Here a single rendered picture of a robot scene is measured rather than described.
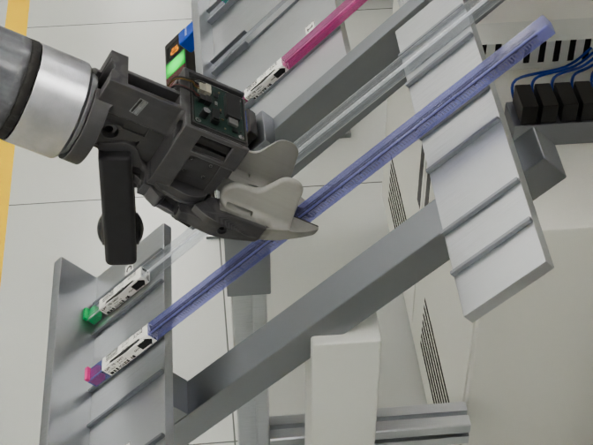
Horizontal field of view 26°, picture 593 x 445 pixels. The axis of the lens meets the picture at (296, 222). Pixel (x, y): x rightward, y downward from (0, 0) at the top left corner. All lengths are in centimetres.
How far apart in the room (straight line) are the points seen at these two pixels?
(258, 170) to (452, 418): 75
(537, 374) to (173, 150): 88
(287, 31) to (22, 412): 92
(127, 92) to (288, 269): 143
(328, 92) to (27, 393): 101
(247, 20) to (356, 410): 59
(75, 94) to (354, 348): 34
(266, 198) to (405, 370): 122
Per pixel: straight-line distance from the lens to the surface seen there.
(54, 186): 253
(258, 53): 150
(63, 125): 92
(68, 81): 92
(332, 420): 117
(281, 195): 98
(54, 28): 297
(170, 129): 94
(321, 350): 110
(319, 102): 134
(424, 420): 169
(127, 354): 112
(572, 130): 163
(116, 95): 92
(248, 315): 150
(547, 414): 177
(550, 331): 165
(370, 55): 131
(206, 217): 96
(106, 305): 124
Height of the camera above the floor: 163
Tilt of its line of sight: 43 degrees down
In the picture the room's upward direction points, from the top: straight up
